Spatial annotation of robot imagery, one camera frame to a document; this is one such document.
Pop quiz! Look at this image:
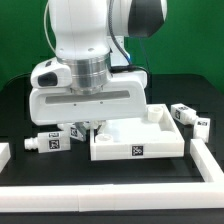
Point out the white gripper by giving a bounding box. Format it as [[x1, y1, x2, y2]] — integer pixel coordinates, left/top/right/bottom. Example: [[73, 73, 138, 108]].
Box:
[[29, 58, 147, 136]]

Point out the white square table top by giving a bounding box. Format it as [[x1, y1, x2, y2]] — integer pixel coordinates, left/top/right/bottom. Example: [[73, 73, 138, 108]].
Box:
[[90, 104, 185, 161]]

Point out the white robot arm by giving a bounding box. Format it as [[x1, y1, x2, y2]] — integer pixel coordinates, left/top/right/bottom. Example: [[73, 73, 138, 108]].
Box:
[[29, 0, 167, 126]]

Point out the white left fence block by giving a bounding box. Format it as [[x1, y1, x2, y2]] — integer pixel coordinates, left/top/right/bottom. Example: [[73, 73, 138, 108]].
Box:
[[0, 143, 11, 173]]

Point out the white front fence rail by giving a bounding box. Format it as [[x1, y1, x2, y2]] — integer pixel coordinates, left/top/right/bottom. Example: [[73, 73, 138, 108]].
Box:
[[0, 182, 224, 212]]

